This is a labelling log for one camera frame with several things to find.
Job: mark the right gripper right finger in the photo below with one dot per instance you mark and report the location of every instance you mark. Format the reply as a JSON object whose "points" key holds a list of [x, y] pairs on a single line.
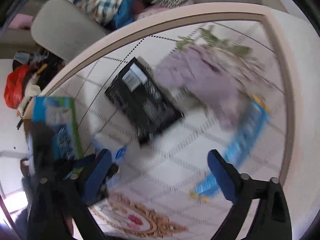
{"points": [[271, 220]]}

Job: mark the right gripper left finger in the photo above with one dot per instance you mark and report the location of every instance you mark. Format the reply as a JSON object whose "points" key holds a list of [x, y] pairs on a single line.
{"points": [[67, 188]]}

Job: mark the blue green milk carton box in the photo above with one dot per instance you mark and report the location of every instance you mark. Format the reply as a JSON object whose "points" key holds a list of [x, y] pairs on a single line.
{"points": [[54, 121]]}

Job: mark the long blue snack packet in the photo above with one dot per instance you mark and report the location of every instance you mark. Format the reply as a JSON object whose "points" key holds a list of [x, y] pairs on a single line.
{"points": [[248, 132]]}

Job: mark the black snack packet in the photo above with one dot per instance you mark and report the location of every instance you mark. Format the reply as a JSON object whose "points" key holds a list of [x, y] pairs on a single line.
{"points": [[134, 92]]}

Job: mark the purple cloth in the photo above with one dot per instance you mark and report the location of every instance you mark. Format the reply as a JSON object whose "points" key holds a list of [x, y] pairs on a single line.
{"points": [[193, 69]]}

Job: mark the red plastic bag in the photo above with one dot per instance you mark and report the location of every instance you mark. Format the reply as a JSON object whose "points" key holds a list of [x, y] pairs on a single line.
{"points": [[13, 93]]}

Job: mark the beige sofa armchair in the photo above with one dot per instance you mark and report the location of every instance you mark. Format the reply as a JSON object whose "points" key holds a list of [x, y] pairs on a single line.
{"points": [[64, 30]]}

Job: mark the blue fabric under blanket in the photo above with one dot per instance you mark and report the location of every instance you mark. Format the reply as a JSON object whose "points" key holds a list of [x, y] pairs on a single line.
{"points": [[126, 13]]}

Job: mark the pink patterned cushion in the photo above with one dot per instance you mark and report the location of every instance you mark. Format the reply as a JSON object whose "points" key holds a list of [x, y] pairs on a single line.
{"points": [[157, 9]]}

